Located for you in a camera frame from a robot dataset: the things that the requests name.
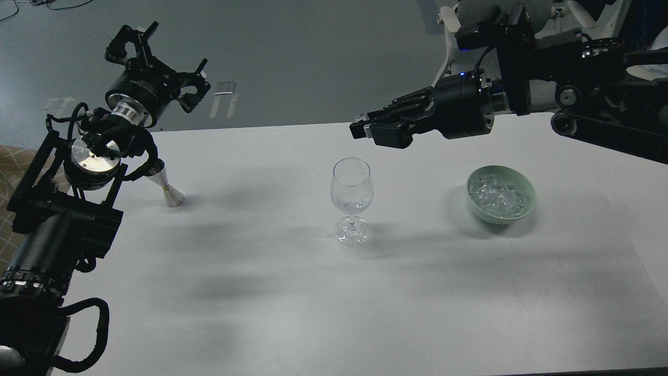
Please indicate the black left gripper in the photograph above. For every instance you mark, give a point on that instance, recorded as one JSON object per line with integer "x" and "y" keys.
{"x": 153, "y": 90}

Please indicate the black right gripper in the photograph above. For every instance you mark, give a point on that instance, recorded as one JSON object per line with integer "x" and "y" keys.
{"x": 461, "y": 108}

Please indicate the steel double jigger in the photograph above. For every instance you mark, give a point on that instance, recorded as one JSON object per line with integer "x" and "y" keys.
{"x": 158, "y": 175}

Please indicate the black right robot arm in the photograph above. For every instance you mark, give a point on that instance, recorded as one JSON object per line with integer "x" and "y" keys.
{"x": 620, "y": 112}

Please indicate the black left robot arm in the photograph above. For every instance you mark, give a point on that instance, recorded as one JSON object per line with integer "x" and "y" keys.
{"x": 64, "y": 207}

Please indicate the clear wine glass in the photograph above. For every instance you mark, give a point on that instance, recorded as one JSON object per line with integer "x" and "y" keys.
{"x": 352, "y": 192}

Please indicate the pile of ice cubes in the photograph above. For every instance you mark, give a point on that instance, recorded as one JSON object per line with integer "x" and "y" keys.
{"x": 497, "y": 197}

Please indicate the green bowl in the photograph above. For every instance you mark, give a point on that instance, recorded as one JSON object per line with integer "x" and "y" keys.
{"x": 515, "y": 177}

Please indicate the beige checkered cushion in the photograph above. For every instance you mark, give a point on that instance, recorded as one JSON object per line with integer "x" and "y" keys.
{"x": 14, "y": 164}

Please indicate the grey office chair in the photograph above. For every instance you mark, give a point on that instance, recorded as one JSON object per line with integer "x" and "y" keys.
{"x": 528, "y": 53}

